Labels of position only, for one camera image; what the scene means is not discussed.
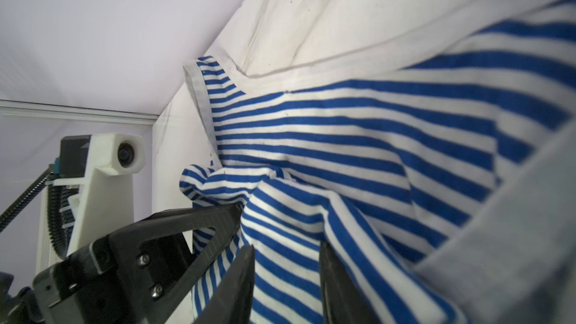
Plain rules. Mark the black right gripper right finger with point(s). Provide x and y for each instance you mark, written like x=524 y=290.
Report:
x=341 y=300

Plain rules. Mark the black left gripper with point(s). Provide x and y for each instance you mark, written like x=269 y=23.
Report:
x=138 y=274

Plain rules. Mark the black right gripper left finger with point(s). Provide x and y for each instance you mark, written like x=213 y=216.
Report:
x=233 y=298

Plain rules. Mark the blue white striped tank top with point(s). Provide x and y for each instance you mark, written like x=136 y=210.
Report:
x=385 y=170

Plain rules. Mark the horizontal aluminium frame bar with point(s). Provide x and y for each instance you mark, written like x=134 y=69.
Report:
x=73 y=113

